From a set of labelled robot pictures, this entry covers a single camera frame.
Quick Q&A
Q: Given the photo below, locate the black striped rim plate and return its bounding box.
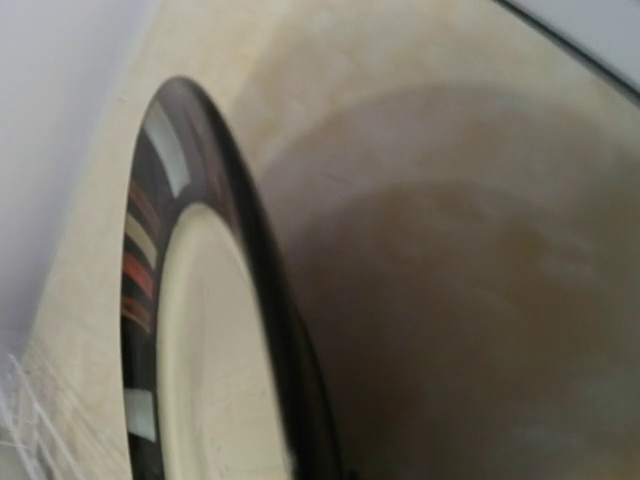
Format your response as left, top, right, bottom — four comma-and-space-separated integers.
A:
120, 77, 346, 479

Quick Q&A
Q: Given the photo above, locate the white wire dish rack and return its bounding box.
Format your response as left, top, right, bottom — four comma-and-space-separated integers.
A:
1, 354, 86, 480

